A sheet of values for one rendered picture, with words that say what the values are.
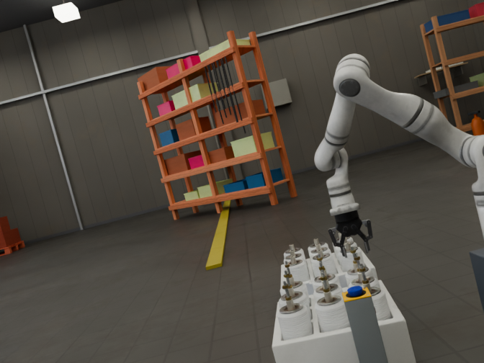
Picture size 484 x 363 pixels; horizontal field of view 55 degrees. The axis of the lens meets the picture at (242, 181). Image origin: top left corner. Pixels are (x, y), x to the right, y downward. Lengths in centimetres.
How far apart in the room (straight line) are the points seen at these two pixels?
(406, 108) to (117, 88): 1145
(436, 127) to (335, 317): 61
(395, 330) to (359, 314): 20
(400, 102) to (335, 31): 1143
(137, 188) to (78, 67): 343
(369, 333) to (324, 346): 20
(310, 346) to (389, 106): 71
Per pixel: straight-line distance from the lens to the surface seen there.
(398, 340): 146
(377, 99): 128
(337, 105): 138
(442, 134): 138
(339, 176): 149
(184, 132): 757
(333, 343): 144
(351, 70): 126
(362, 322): 128
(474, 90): 945
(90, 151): 1258
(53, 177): 1290
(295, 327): 145
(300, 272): 197
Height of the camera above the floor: 74
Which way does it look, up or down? 3 degrees down
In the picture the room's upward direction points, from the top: 15 degrees counter-clockwise
